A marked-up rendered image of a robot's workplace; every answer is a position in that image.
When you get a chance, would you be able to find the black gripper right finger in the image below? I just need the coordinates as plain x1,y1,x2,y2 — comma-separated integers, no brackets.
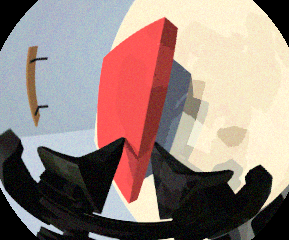
151,141,235,220

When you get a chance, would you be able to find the red box lid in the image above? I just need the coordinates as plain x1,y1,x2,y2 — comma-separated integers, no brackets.
97,17,179,203

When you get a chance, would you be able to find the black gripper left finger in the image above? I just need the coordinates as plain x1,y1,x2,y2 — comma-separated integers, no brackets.
37,137,125,215

